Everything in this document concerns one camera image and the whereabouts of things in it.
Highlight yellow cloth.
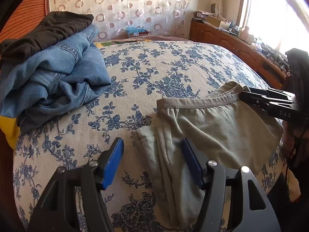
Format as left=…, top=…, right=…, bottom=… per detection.
left=0, top=115, right=21, bottom=148

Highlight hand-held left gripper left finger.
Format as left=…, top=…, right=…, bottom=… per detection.
left=25, top=137, right=125, bottom=232

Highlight wooden cabinet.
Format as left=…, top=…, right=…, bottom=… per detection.
left=189, top=19, right=290, bottom=90

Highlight clutter of small items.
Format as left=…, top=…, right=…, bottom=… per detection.
left=227, top=22, right=291, bottom=74

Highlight slatted wooden headboard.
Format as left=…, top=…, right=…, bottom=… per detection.
left=0, top=0, right=52, bottom=35

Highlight blue denim jeans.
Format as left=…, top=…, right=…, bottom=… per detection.
left=0, top=72, right=107, bottom=136
left=0, top=24, right=112, bottom=95

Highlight blue floral bedsheet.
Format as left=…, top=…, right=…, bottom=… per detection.
left=13, top=40, right=286, bottom=232

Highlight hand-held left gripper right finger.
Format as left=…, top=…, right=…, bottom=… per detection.
left=181, top=138, right=282, bottom=232

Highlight beige t-shirt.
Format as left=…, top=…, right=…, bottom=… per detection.
left=132, top=82, right=284, bottom=229

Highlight circle-patterned sheer curtain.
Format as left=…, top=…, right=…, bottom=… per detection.
left=48, top=0, right=201, bottom=41

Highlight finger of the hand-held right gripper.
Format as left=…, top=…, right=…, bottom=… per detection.
left=239, top=91, right=274, bottom=112
left=248, top=87, right=295, bottom=102

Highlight dark brown pants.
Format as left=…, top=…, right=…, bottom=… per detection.
left=0, top=12, right=94, bottom=61

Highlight bright window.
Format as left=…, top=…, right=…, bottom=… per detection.
left=238, top=0, right=309, bottom=62

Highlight small box with blue bag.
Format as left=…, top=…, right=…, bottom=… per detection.
left=125, top=26, right=152, bottom=38

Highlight cardboard box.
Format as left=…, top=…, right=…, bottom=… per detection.
left=207, top=16, right=233, bottom=30

